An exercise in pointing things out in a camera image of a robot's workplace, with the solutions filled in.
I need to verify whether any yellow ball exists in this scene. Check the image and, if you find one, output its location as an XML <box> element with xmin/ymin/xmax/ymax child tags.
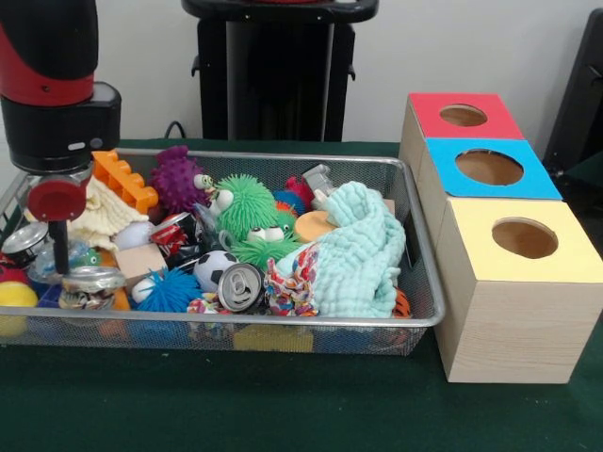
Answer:
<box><xmin>0</xmin><ymin>281</ymin><xmax>39</xmax><ymax>336</ymax></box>

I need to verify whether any shallow wire mesh bin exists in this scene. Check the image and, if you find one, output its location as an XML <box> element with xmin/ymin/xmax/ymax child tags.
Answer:
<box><xmin>0</xmin><ymin>146</ymin><xmax>448</xmax><ymax>358</ymax></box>

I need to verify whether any black flat panel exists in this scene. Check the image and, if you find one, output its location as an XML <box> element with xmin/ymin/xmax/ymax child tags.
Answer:
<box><xmin>541</xmin><ymin>8</ymin><xmax>603</xmax><ymax>164</ymax></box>

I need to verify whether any small soccer ball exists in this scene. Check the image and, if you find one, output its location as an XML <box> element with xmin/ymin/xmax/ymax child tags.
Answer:
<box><xmin>193</xmin><ymin>250</ymin><xmax>239</xmax><ymax>292</ymax></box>

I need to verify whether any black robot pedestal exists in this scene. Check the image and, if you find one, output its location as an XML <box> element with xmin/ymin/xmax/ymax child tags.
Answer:
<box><xmin>181</xmin><ymin>0</ymin><xmax>381</xmax><ymax>142</ymax></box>

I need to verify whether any orange toy building block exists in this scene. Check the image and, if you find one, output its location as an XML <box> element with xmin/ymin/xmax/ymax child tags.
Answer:
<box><xmin>91</xmin><ymin>149</ymin><xmax>160</xmax><ymax>212</ymax></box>

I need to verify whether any cream knitted cloth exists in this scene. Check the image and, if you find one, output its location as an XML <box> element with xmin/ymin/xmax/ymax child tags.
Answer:
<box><xmin>68</xmin><ymin>178</ymin><xmax>150</xmax><ymax>250</ymax></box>

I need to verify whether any silver drink can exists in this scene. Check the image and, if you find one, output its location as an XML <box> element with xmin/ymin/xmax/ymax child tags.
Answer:
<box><xmin>58</xmin><ymin>266</ymin><xmax>127</xmax><ymax>311</ymax></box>
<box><xmin>217</xmin><ymin>262</ymin><xmax>265</xmax><ymax>314</ymax></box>

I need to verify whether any blue fuzzy toy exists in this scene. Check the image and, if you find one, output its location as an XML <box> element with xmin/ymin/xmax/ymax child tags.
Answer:
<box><xmin>131</xmin><ymin>267</ymin><xmax>204</xmax><ymax>313</ymax></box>

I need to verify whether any crushed clear plastic bottle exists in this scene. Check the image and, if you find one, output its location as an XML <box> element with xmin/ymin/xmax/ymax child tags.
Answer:
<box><xmin>25</xmin><ymin>239</ymin><xmax>72</xmax><ymax>286</ymax></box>

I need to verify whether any mint green cloth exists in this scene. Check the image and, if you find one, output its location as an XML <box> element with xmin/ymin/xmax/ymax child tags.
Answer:
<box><xmin>275</xmin><ymin>181</ymin><xmax>407</xmax><ymax>321</ymax></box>

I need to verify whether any purple spiky toy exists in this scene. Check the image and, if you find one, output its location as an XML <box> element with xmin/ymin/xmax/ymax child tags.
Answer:
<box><xmin>149</xmin><ymin>144</ymin><xmax>218</xmax><ymax>213</ymax></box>

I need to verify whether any wooden box with three holes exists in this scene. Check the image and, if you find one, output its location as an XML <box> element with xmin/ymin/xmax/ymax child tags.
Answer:
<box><xmin>399</xmin><ymin>92</ymin><xmax>603</xmax><ymax>385</ymax></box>

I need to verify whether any dark green table cloth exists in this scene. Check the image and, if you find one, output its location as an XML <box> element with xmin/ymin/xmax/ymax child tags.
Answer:
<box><xmin>0</xmin><ymin>137</ymin><xmax>603</xmax><ymax>452</ymax></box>
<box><xmin>560</xmin><ymin>153</ymin><xmax>603</xmax><ymax>189</ymax></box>

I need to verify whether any green fuzzy toy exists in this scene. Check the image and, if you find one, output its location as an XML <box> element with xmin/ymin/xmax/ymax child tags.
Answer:
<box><xmin>214</xmin><ymin>173</ymin><xmax>280</xmax><ymax>241</ymax></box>

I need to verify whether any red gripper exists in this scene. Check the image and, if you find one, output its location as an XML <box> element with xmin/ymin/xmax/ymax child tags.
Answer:
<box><xmin>26</xmin><ymin>176</ymin><xmax>88</xmax><ymax>276</ymax></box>

